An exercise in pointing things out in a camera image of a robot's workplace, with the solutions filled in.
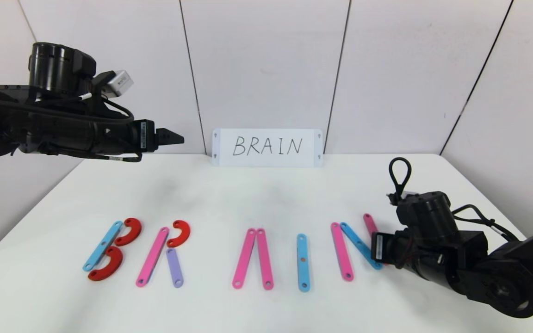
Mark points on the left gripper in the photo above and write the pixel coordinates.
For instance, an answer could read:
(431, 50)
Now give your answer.
(146, 135)

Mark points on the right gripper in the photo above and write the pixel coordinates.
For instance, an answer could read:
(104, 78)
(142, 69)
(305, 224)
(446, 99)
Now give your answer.
(379, 248)

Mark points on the blue three-hole bar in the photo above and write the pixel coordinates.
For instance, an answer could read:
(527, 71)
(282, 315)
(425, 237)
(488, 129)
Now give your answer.
(356, 243)
(103, 245)
(302, 262)

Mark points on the long pink bar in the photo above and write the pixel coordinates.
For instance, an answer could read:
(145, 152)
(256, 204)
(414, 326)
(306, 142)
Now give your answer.
(264, 259)
(152, 257)
(342, 252)
(244, 258)
(370, 224)

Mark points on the red arc piece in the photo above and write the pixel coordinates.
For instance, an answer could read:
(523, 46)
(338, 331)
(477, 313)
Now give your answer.
(184, 232)
(116, 264)
(135, 230)

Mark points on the short purple bar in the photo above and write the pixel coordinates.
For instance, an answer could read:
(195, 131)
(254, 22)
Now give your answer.
(174, 268)

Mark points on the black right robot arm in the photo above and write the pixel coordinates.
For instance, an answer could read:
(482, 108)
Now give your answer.
(488, 268)

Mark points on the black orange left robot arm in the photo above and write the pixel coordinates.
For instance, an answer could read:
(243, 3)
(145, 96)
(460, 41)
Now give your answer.
(30, 127)

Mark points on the white BRAIN sign card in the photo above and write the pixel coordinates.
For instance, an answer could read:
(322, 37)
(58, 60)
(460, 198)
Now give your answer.
(266, 159)

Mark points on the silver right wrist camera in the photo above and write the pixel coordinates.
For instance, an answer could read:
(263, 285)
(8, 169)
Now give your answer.
(393, 198)

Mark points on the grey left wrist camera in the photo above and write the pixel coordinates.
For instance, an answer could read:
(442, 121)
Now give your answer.
(119, 83)

